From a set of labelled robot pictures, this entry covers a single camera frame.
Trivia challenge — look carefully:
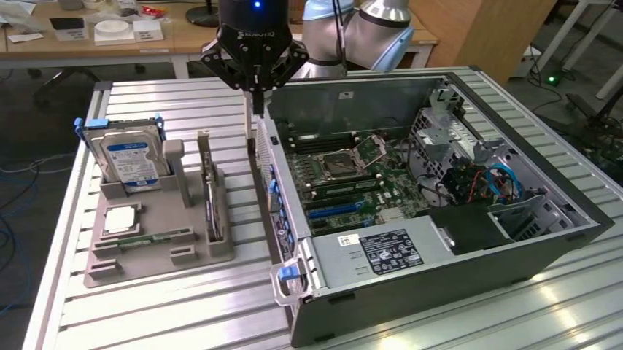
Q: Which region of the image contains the plain white box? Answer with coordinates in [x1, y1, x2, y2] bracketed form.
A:
[132, 19, 164, 43]

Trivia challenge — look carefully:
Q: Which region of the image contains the wooden cabinet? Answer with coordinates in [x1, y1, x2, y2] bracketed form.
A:
[404, 0, 560, 84]

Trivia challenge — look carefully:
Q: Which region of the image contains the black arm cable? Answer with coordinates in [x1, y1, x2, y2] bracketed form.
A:
[332, 0, 349, 72]

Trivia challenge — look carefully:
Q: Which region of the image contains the green motherboard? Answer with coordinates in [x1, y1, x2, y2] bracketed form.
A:
[284, 131, 441, 236]

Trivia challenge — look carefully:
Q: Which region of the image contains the white square round-hollow block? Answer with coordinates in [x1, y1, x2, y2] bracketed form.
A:
[92, 20, 137, 47]

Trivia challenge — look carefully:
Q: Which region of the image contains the grey parts rack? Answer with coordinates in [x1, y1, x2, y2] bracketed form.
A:
[82, 138, 236, 289]

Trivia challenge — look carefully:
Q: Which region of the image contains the silver CPU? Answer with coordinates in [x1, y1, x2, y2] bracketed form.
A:
[102, 206, 141, 233]

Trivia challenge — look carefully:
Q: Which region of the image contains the wooden desk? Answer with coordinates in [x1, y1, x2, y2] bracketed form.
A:
[0, 0, 438, 70]

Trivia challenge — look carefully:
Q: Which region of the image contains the graphics card with metal bracket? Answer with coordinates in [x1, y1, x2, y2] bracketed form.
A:
[196, 130, 228, 244]

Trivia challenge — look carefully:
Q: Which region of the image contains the blue wire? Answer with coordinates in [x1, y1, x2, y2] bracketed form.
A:
[484, 163, 524, 201]

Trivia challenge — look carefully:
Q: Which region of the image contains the open black PC case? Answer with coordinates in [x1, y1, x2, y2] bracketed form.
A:
[241, 71, 614, 348]

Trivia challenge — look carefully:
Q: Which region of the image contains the white box with black top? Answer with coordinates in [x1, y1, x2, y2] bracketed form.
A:
[47, 17, 92, 42]

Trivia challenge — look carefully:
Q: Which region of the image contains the tall metal disk bay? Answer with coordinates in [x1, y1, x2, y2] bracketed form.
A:
[409, 106, 512, 172]

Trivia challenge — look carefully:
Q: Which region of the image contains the metal socket cover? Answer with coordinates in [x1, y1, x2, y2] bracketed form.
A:
[352, 133, 393, 165]

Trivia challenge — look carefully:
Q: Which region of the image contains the black RAM slot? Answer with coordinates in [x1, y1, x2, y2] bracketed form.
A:
[290, 131, 356, 140]
[293, 140, 358, 149]
[293, 136, 357, 144]
[296, 144, 360, 154]

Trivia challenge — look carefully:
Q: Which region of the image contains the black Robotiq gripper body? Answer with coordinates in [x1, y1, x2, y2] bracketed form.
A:
[216, 0, 293, 70]

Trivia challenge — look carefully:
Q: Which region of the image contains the green RAM stick with label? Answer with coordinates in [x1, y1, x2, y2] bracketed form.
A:
[310, 177, 384, 198]

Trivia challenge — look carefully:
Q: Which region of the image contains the black round lamp base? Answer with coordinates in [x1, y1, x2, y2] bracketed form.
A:
[185, 5, 221, 28]

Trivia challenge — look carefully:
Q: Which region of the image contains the red wire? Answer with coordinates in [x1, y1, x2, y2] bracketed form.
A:
[473, 171, 509, 205]

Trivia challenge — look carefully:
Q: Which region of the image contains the white table frame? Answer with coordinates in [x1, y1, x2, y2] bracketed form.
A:
[532, 0, 623, 99]

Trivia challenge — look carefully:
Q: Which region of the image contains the white paper slip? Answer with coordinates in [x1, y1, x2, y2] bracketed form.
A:
[5, 32, 45, 43]

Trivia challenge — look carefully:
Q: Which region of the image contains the grey power supply with label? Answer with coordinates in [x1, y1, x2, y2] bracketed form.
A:
[305, 214, 456, 289]

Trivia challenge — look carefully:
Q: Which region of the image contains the hard disk with blue bracket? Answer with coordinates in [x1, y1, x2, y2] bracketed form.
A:
[71, 113, 170, 194]

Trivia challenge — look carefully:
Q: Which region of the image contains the low metal disk bay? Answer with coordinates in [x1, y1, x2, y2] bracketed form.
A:
[488, 194, 574, 242]

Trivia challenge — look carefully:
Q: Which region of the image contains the blue expansion slot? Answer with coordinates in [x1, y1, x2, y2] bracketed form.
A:
[304, 203, 366, 220]

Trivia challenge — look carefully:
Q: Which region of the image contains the black wire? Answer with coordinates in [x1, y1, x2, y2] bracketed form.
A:
[401, 138, 456, 209]

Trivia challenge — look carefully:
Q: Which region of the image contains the long black expansion slot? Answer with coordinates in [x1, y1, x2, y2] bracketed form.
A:
[304, 195, 364, 211]

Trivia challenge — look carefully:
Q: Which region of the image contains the black office chair base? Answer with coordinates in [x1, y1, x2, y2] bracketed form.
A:
[27, 63, 146, 109]

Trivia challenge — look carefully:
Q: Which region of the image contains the black plastic shroud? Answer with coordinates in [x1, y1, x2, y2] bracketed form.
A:
[429, 203, 516, 256]

